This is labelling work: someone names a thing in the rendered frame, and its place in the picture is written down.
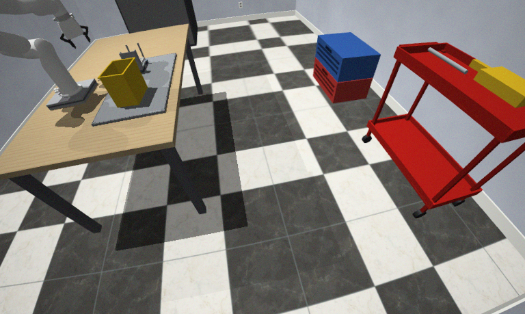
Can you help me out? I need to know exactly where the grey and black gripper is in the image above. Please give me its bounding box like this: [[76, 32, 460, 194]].
[[57, 16, 90, 49]]

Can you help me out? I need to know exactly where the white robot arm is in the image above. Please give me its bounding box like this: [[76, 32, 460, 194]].
[[0, 0, 82, 97]]

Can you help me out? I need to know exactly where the yellow open-top bin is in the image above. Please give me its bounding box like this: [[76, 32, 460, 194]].
[[98, 57, 148, 107]]

